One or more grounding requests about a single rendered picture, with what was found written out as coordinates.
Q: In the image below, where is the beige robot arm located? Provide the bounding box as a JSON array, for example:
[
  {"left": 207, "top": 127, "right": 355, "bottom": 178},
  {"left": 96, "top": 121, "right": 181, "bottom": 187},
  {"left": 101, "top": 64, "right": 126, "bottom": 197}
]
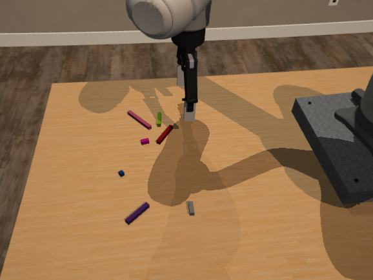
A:
[{"left": 126, "top": 0, "right": 373, "bottom": 156}]

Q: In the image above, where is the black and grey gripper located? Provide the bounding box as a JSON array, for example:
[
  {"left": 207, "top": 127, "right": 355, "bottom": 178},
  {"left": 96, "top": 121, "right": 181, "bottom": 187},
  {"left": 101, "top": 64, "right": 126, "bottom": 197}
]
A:
[{"left": 171, "top": 28, "right": 206, "bottom": 122}]

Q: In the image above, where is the small magenta block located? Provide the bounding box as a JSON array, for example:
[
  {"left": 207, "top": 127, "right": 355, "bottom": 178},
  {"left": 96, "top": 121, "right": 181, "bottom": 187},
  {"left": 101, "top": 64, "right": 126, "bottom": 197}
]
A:
[{"left": 141, "top": 138, "right": 149, "bottom": 145}]

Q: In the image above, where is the pink rod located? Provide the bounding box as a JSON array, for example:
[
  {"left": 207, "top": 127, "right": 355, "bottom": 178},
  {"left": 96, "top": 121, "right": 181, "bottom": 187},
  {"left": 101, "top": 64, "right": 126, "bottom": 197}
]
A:
[{"left": 128, "top": 110, "right": 152, "bottom": 130}]

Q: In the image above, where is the purple rod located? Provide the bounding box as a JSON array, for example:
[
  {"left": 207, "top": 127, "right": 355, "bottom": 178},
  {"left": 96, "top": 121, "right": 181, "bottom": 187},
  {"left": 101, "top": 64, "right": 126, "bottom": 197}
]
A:
[{"left": 125, "top": 202, "right": 150, "bottom": 225}]

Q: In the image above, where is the dark red rod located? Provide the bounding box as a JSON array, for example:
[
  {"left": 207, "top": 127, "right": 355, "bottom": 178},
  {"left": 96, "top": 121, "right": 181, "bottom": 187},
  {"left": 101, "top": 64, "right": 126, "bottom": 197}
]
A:
[{"left": 156, "top": 125, "right": 173, "bottom": 145}]

